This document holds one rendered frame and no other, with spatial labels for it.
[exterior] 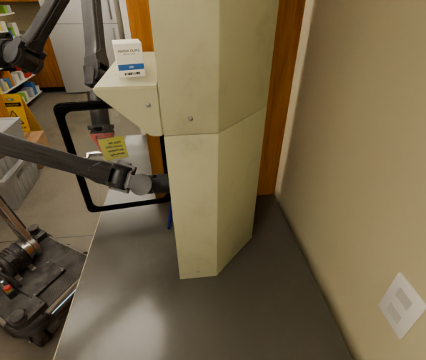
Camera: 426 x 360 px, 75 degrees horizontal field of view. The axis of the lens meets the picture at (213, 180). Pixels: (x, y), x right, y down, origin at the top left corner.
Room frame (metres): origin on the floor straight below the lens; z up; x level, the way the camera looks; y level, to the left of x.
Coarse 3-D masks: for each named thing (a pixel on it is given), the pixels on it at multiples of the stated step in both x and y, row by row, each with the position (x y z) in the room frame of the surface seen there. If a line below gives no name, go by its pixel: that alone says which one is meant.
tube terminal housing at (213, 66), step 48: (192, 0) 0.51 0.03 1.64; (240, 0) 0.56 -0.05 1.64; (192, 48) 0.51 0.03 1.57; (240, 48) 0.56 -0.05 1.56; (192, 96) 0.51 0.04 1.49; (240, 96) 0.57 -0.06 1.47; (192, 144) 0.51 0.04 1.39; (240, 144) 0.58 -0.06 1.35; (192, 192) 0.51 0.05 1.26; (240, 192) 0.59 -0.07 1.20; (192, 240) 0.51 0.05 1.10; (240, 240) 0.61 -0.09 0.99
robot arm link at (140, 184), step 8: (120, 160) 0.67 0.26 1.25; (136, 168) 0.67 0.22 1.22; (128, 176) 0.58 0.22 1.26; (136, 176) 0.58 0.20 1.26; (144, 176) 0.58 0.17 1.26; (128, 184) 0.56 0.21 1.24; (136, 184) 0.57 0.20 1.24; (144, 184) 0.57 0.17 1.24; (152, 184) 0.59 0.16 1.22; (128, 192) 0.63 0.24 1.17; (136, 192) 0.56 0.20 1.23; (144, 192) 0.56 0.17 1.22
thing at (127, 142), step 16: (80, 112) 0.75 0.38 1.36; (96, 112) 0.76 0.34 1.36; (112, 112) 0.77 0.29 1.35; (80, 128) 0.75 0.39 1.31; (96, 128) 0.76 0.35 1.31; (112, 128) 0.77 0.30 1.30; (128, 128) 0.78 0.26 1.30; (80, 144) 0.75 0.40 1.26; (96, 144) 0.76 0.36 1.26; (112, 144) 0.77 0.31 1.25; (128, 144) 0.78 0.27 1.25; (144, 144) 0.79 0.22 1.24; (160, 144) 0.80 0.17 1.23; (112, 160) 0.76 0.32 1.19; (128, 160) 0.77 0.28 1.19; (144, 160) 0.79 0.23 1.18; (160, 160) 0.80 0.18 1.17; (96, 192) 0.75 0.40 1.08; (112, 192) 0.76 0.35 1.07
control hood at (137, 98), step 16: (112, 64) 0.66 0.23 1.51; (144, 64) 0.66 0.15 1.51; (112, 80) 0.54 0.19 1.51; (128, 80) 0.54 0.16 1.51; (144, 80) 0.54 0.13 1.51; (112, 96) 0.49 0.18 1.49; (128, 96) 0.49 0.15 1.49; (144, 96) 0.50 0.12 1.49; (128, 112) 0.49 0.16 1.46; (144, 112) 0.50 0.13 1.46; (160, 112) 0.50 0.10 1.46; (144, 128) 0.50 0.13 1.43; (160, 128) 0.50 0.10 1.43
